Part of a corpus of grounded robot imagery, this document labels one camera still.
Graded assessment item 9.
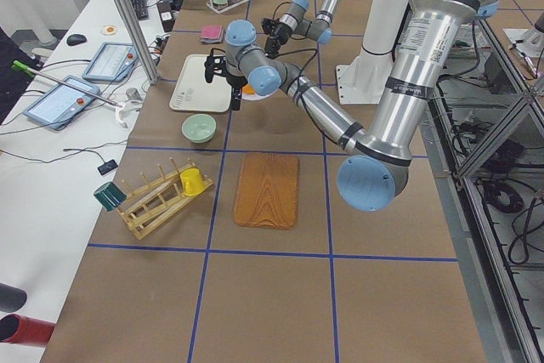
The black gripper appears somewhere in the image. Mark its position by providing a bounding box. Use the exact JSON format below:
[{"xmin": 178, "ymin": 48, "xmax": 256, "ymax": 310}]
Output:
[
  {"xmin": 264, "ymin": 22, "xmax": 292, "ymax": 55},
  {"xmin": 225, "ymin": 67, "xmax": 247, "ymax": 111}
]

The orange fruit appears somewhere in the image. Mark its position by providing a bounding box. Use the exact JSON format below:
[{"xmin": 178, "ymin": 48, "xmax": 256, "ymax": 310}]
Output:
[{"xmin": 242, "ymin": 84, "xmax": 255, "ymax": 95}]

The white round plate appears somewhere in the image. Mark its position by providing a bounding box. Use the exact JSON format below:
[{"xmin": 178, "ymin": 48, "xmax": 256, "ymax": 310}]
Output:
[{"xmin": 241, "ymin": 89, "xmax": 268, "ymax": 101}]

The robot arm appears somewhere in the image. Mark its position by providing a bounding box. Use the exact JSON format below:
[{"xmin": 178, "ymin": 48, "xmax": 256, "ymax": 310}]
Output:
[
  {"xmin": 224, "ymin": 0, "xmax": 498, "ymax": 212},
  {"xmin": 262, "ymin": 0, "xmax": 340, "ymax": 58}
]

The cream bear tray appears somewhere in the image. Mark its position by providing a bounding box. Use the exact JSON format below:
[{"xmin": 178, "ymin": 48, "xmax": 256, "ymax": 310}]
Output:
[{"xmin": 169, "ymin": 54, "xmax": 231, "ymax": 113}]

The green ceramic bowl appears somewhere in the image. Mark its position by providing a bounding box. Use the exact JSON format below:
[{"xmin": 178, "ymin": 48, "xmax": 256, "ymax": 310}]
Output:
[{"xmin": 181, "ymin": 113, "xmax": 217, "ymax": 144}]

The grey cloth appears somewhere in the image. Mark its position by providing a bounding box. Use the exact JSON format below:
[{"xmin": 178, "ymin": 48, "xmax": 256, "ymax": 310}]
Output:
[{"xmin": 200, "ymin": 26, "xmax": 225, "ymax": 46}]

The yellow mug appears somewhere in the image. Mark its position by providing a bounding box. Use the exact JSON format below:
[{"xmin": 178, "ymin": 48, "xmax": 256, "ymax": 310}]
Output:
[{"xmin": 180, "ymin": 167, "xmax": 206, "ymax": 196}]

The small metal weight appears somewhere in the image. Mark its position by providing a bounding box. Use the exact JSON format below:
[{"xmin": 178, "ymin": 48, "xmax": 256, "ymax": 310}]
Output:
[{"xmin": 126, "ymin": 88, "xmax": 143, "ymax": 101}]

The wooden cutting board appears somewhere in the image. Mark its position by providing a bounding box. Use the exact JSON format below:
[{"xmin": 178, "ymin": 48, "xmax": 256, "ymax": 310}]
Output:
[{"xmin": 233, "ymin": 153, "xmax": 299, "ymax": 230}]

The far teach pendant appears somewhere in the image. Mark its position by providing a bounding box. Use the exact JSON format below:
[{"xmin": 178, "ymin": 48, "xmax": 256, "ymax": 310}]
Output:
[{"xmin": 82, "ymin": 42, "xmax": 138, "ymax": 82}]

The teach pendant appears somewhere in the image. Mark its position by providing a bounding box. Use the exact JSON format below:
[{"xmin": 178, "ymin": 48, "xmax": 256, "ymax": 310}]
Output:
[
  {"xmin": 82, "ymin": 42, "xmax": 138, "ymax": 82},
  {"xmin": 23, "ymin": 84, "xmax": 94, "ymax": 130}
]

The wooden cup rack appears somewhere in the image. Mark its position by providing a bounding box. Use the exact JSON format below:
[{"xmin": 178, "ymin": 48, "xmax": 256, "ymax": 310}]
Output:
[{"xmin": 116, "ymin": 159, "xmax": 213, "ymax": 240}]

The dark green mug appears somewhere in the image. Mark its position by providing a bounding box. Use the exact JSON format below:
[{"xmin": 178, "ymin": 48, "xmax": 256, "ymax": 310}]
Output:
[{"xmin": 93, "ymin": 182, "xmax": 127, "ymax": 211}]

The black computer mouse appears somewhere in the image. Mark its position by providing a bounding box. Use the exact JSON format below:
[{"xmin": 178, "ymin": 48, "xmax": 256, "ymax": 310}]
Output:
[{"xmin": 66, "ymin": 33, "xmax": 87, "ymax": 47}]

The near teach pendant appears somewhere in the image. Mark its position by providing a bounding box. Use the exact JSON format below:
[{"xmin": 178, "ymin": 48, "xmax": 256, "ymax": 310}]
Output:
[{"xmin": 23, "ymin": 84, "xmax": 94, "ymax": 130}]

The metal grabber stick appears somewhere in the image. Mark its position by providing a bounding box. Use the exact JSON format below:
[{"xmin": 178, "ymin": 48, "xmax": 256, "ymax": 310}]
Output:
[{"xmin": 11, "ymin": 60, "xmax": 129, "ymax": 128}]

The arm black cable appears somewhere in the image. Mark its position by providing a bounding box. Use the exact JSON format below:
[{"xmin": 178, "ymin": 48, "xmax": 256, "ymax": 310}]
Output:
[
  {"xmin": 271, "ymin": 46, "xmax": 320, "ymax": 126},
  {"xmin": 271, "ymin": 1, "xmax": 297, "ymax": 24}
]

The aluminium frame post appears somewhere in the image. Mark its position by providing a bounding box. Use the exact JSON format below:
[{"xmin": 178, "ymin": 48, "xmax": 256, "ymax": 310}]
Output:
[{"xmin": 114, "ymin": 0, "xmax": 160, "ymax": 85}]

